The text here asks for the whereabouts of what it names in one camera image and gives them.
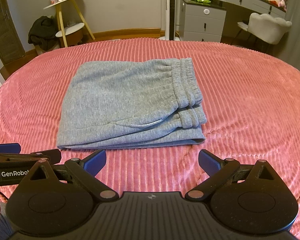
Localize pink plush toy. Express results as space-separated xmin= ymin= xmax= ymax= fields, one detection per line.
xmin=278 ymin=0 xmax=288 ymax=11

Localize grey sweatpants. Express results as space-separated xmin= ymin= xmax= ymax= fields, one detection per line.
xmin=57 ymin=58 xmax=207 ymax=150

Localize pink ribbed bed blanket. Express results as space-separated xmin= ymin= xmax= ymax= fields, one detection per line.
xmin=0 ymin=38 xmax=300 ymax=239

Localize grey drawer cabinet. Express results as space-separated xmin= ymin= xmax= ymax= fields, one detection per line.
xmin=179 ymin=0 xmax=226 ymax=42

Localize wooden door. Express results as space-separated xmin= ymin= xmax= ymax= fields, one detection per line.
xmin=0 ymin=0 xmax=25 ymax=64

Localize white tower fan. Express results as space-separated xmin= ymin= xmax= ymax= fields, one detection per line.
xmin=159 ymin=0 xmax=180 ymax=41

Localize white tiered side table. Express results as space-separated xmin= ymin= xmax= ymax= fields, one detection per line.
xmin=43 ymin=0 xmax=96 ymax=48

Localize dark clothes pile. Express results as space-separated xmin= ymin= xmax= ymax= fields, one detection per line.
xmin=28 ymin=16 xmax=58 ymax=51

